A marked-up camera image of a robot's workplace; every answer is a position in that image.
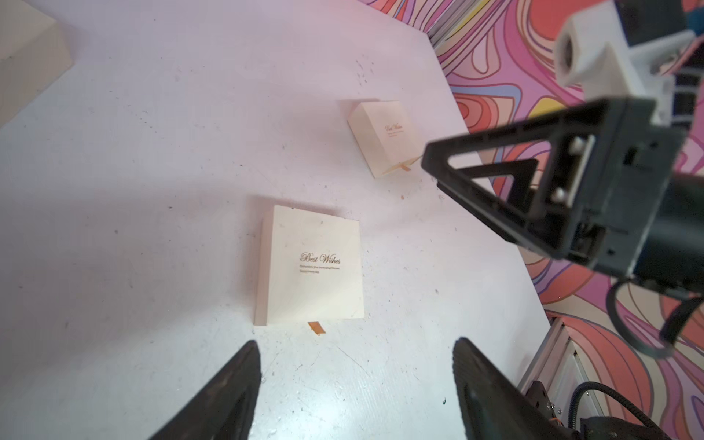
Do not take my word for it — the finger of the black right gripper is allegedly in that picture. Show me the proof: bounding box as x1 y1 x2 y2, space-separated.
436 159 569 259
422 99 611 181

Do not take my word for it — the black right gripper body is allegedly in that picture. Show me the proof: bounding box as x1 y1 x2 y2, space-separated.
535 98 685 277

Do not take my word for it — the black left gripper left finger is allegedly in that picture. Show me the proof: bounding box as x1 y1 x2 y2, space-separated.
152 340 262 439

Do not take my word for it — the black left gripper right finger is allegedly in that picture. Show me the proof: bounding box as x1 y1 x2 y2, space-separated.
453 337 568 440

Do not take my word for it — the cream drawer jewelry box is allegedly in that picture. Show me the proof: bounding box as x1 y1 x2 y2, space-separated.
348 101 424 179

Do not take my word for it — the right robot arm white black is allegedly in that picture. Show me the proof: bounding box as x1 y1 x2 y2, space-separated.
422 98 703 359

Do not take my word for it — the small cream jewelry box middle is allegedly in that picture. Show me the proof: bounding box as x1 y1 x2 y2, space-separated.
1 1 73 126

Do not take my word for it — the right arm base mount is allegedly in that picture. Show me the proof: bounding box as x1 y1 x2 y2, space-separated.
524 381 670 440

